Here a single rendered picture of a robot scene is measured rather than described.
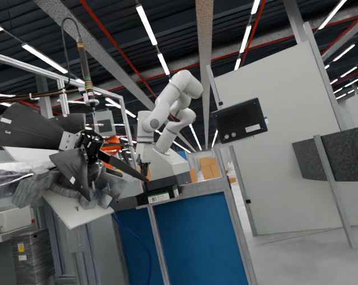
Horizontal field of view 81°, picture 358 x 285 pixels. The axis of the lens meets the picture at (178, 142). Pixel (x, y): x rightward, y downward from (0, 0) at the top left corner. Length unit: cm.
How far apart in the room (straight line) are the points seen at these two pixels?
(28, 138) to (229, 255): 118
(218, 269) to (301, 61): 228
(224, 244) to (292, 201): 151
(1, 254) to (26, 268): 40
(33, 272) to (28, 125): 65
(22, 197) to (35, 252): 34
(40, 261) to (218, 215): 92
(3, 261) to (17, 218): 30
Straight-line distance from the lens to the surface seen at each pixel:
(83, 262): 121
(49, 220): 136
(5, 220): 147
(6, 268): 172
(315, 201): 277
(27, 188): 99
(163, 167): 169
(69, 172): 87
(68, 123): 134
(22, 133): 109
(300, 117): 271
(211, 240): 140
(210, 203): 133
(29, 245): 127
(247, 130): 122
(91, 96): 130
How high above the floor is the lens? 96
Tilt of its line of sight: 7 degrees up
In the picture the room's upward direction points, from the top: 14 degrees counter-clockwise
